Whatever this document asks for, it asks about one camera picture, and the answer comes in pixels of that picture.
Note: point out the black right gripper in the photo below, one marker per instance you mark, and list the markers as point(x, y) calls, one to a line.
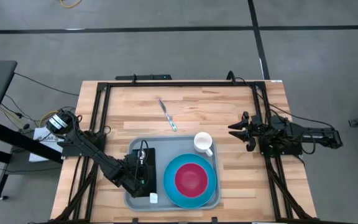
point(263, 130)

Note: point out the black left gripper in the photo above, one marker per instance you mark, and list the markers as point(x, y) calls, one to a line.
point(130, 171)

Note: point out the small white packet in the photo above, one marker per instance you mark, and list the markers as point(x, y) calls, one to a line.
point(153, 198)

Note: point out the blue round plate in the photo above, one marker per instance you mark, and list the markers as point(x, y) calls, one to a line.
point(169, 183)

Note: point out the black napkin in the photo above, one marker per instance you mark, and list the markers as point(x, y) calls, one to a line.
point(152, 158)

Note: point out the white mug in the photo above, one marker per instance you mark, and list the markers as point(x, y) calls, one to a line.
point(202, 141)

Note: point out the red bowl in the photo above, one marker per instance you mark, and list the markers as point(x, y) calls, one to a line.
point(191, 180)

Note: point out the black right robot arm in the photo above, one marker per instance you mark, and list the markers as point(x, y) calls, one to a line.
point(315, 133)

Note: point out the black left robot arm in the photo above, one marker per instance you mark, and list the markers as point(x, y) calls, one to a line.
point(85, 146)

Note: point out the grey plastic tray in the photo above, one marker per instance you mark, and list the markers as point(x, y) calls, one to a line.
point(166, 146)

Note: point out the white paper sheet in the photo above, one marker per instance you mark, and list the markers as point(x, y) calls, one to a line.
point(43, 146)

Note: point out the black power strip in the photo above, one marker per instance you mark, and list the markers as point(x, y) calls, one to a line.
point(143, 77)

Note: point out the black aluminium table frame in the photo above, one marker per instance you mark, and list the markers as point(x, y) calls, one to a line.
point(182, 84)

